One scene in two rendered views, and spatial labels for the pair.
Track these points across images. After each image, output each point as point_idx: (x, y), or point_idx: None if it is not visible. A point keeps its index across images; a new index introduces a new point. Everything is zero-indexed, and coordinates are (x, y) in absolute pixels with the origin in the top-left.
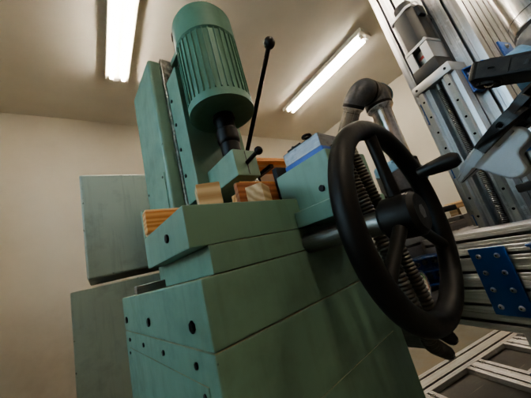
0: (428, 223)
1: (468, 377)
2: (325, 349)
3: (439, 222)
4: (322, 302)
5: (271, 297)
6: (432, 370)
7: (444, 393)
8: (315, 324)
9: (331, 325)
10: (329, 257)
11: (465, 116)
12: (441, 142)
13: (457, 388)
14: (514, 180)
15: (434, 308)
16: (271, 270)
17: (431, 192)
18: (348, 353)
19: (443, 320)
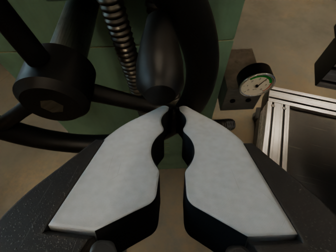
0: (64, 117)
1: (331, 120)
2: (103, 75)
3: (184, 98)
4: (106, 49)
5: (34, 32)
6: (316, 97)
7: (296, 112)
8: (93, 60)
9: (114, 66)
10: (129, 10)
11: None
12: None
13: (309, 117)
14: None
15: (97, 137)
16: (27, 9)
17: (191, 62)
18: None
19: (75, 150)
